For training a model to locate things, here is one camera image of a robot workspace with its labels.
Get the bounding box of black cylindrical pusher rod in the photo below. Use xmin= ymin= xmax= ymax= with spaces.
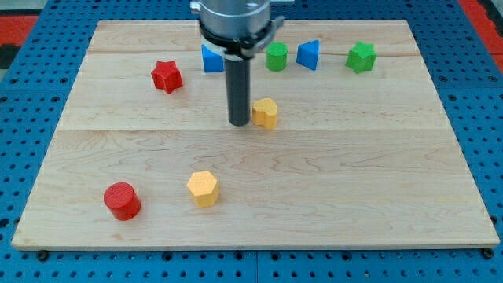
xmin=224 ymin=59 xmax=250 ymax=127

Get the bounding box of yellow heart block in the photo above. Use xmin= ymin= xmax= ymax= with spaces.
xmin=251 ymin=98 xmax=278 ymax=130

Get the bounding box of yellow hexagon block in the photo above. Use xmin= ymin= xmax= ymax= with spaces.
xmin=186 ymin=171 xmax=219 ymax=208

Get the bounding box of left blue triangle block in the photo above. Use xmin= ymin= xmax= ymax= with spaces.
xmin=201 ymin=45 xmax=224 ymax=73

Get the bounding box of blue triangle block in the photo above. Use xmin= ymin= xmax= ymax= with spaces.
xmin=296 ymin=40 xmax=320 ymax=71
xmin=201 ymin=45 xmax=224 ymax=73

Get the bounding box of green cylinder block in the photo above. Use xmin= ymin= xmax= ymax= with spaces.
xmin=266 ymin=42 xmax=288 ymax=72

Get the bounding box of red star block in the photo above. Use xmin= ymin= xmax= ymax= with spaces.
xmin=151 ymin=61 xmax=183 ymax=94

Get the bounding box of right blue triangle block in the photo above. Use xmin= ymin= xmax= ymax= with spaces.
xmin=296 ymin=40 xmax=320 ymax=71

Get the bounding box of green star block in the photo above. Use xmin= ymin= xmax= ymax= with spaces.
xmin=345 ymin=41 xmax=377 ymax=74

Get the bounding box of light wooden board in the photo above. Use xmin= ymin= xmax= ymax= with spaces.
xmin=12 ymin=20 xmax=500 ymax=251

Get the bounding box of red cylinder block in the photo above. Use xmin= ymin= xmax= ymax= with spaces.
xmin=103 ymin=182 xmax=141 ymax=221

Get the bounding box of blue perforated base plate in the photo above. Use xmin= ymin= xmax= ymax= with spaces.
xmin=1 ymin=0 xmax=502 ymax=282

